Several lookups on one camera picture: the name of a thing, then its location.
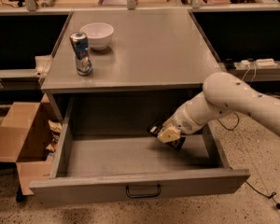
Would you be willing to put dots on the snack packets in box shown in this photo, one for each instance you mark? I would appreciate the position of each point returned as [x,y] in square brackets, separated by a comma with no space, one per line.
[56,129]

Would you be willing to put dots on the white power strip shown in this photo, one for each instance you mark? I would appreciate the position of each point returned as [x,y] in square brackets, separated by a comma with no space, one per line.
[260,63]

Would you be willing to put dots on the crushed blue silver can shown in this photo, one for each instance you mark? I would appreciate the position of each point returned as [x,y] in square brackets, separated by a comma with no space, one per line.
[80,45]

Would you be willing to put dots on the open cardboard box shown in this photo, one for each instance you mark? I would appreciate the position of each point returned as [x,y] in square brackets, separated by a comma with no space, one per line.
[26,139]

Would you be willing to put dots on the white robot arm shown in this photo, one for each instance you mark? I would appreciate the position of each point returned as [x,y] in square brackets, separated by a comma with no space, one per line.
[222,94]

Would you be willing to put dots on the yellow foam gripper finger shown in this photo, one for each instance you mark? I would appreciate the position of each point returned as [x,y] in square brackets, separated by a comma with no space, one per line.
[169,134]

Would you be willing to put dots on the black drawer handle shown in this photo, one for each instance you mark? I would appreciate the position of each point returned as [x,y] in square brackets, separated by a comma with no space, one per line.
[143,192]

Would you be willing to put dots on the white ceramic bowl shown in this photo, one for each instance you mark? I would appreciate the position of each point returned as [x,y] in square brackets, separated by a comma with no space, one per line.
[99,34]

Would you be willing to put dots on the open grey top drawer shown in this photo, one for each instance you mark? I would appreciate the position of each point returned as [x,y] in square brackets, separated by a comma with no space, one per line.
[103,149]

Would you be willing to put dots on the grey cabinet with top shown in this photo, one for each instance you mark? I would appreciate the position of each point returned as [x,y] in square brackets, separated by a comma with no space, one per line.
[151,49]

